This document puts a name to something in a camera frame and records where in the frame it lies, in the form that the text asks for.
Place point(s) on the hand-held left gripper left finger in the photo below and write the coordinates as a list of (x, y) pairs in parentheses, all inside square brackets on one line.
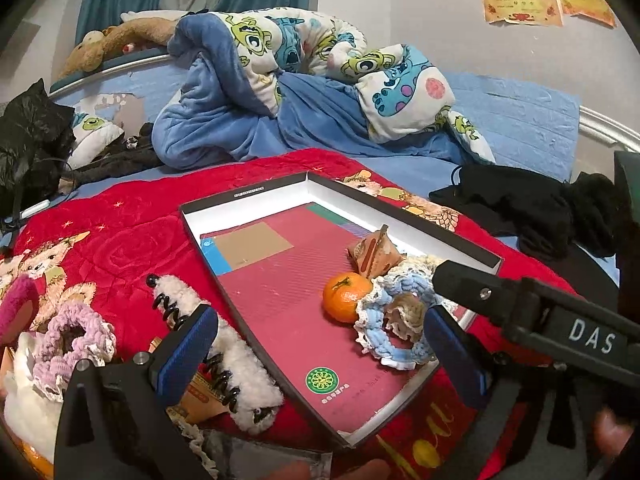
[(187, 355)]

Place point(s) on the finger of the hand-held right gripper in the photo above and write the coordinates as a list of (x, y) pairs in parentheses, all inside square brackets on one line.
[(475, 290)]

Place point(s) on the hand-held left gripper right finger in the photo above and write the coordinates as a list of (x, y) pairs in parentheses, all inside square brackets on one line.
[(452, 355)]

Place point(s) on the blue white crochet scrunchie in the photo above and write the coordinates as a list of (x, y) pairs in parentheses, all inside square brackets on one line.
[(372, 325)]

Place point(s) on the black shallow box red lining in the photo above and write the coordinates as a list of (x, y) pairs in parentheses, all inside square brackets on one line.
[(280, 300)]

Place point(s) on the person's right hand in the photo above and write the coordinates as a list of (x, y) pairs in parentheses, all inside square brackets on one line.
[(611, 427)]

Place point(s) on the person's left hand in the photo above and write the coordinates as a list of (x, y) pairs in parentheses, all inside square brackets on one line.
[(325, 472)]

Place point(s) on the gold flat snack packet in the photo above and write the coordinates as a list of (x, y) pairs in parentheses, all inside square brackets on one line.
[(200, 402)]

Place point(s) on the white fluffy hair clip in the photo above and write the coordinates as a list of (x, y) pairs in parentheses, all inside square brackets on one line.
[(250, 385)]

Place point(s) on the white lace scrunchie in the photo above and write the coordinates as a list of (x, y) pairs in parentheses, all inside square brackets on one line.
[(196, 442)]

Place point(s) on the black clothing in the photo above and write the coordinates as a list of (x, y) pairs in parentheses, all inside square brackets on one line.
[(525, 200)]

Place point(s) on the gold triangular snack packet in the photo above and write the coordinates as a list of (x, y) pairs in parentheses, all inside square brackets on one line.
[(375, 255)]

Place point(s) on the clear plastic bag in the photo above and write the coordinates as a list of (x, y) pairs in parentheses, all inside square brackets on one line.
[(260, 452)]

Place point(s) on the red printed blanket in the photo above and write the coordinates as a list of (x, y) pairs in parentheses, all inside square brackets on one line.
[(125, 245)]

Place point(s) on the purple crochet scrunchie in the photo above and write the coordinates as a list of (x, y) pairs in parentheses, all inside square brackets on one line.
[(50, 340)]

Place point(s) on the white fluffy item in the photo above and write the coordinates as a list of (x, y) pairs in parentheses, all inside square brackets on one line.
[(25, 410)]

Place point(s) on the pink plush item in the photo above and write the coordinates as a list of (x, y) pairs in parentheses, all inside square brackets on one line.
[(17, 305)]

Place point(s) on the bed with blue sheet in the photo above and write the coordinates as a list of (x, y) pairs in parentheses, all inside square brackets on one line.
[(525, 110)]

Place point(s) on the dark garment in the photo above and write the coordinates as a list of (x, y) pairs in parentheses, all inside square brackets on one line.
[(120, 160)]

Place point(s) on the silver black stick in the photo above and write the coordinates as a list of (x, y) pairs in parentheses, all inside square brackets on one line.
[(35, 208)]

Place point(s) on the monster print pillow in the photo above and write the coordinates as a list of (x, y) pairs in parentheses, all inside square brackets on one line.
[(95, 135)]

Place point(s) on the black plastic bag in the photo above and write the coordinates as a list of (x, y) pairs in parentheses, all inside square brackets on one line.
[(30, 135)]

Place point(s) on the monster print blue quilt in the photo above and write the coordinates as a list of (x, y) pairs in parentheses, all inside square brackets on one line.
[(250, 35)]

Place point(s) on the brown teddy bear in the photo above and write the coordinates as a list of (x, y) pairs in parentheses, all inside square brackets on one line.
[(135, 32)]

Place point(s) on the white plush toy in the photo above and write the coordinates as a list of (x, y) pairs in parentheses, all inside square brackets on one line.
[(150, 14)]

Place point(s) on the yellow wall certificate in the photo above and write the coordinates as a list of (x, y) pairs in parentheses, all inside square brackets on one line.
[(522, 2), (585, 2)]

